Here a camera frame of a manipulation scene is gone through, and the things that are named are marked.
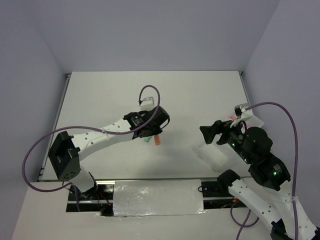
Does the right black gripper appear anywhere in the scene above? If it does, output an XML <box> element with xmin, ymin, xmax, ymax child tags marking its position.
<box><xmin>198</xmin><ymin>115</ymin><xmax>253</xmax><ymax>163</ymax></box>

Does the orange highlighter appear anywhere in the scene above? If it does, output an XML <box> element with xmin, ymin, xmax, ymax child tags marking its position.
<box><xmin>154</xmin><ymin>135</ymin><xmax>161</xmax><ymax>146</ymax></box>

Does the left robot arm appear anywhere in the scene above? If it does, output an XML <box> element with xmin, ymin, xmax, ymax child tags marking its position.
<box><xmin>48</xmin><ymin>107</ymin><xmax>170</xmax><ymax>200</ymax></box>

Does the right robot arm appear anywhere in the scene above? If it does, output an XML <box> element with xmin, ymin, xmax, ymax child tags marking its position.
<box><xmin>199</xmin><ymin>120</ymin><xmax>320</xmax><ymax>240</ymax></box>

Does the green highlighter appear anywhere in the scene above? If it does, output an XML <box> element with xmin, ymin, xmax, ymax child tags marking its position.
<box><xmin>144</xmin><ymin>136</ymin><xmax>152</xmax><ymax>143</ymax></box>

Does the clear plastic organizer tray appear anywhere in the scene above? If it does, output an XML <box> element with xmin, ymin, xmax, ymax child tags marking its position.
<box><xmin>191</xmin><ymin>113</ymin><xmax>265</xmax><ymax>172</ymax></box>

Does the silver foil tape sheet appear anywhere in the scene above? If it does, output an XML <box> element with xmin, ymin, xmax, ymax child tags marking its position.
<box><xmin>113</xmin><ymin>179</ymin><xmax>206</xmax><ymax>217</ymax></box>

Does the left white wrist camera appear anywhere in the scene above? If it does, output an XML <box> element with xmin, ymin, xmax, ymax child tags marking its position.
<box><xmin>139</xmin><ymin>96</ymin><xmax>155</xmax><ymax>111</ymax></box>

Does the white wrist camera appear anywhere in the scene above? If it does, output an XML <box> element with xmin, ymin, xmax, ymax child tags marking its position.
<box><xmin>230</xmin><ymin>103</ymin><xmax>253</xmax><ymax>128</ymax></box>
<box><xmin>139</xmin><ymin>96</ymin><xmax>155</xmax><ymax>111</ymax></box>

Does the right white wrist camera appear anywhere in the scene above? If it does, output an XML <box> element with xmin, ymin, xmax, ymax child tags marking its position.
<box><xmin>230</xmin><ymin>103</ymin><xmax>253</xmax><ymax>128</ymax></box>

